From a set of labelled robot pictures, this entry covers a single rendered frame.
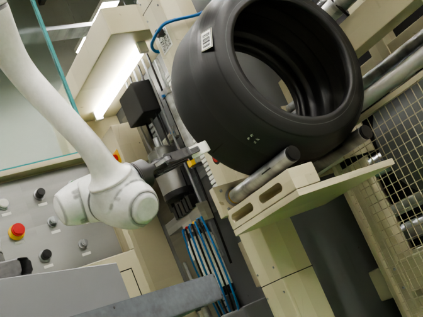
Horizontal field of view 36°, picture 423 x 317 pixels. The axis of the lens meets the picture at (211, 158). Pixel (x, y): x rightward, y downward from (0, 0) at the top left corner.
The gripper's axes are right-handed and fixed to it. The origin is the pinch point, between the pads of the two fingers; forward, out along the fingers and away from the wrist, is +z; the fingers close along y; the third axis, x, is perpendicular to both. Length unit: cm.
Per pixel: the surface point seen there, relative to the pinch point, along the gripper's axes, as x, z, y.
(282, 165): 14.5, 17.3, -5.9
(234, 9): -29.9, 26.7, -11.7
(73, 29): -344, 326, 602
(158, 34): -48, 31, 31
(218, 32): -25.1, 17.9, -11.2
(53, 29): -349, 294, 596
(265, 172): 13.1, 16.9, 1.3
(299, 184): 21.4, 15.3, -10.6
